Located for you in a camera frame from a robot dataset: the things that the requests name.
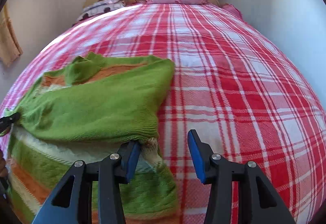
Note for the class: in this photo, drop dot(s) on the red plaid bed sheet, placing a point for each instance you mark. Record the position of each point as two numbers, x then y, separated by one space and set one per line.
231 84

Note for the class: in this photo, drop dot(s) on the pink blanket edge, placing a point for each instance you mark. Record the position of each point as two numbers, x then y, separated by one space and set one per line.
233 10

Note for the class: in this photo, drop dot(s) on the green striped knit sweater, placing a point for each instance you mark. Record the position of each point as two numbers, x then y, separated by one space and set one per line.
84 111

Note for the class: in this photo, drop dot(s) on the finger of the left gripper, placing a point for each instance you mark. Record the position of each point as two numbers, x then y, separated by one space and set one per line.
6 123

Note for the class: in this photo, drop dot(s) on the yellow side window curtain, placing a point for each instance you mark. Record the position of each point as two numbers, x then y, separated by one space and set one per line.
10 49

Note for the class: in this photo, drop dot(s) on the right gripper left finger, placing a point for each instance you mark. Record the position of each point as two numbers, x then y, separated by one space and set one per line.
71 200

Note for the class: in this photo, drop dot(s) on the white patterned pillow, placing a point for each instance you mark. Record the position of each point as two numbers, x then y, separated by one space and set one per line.
101 7

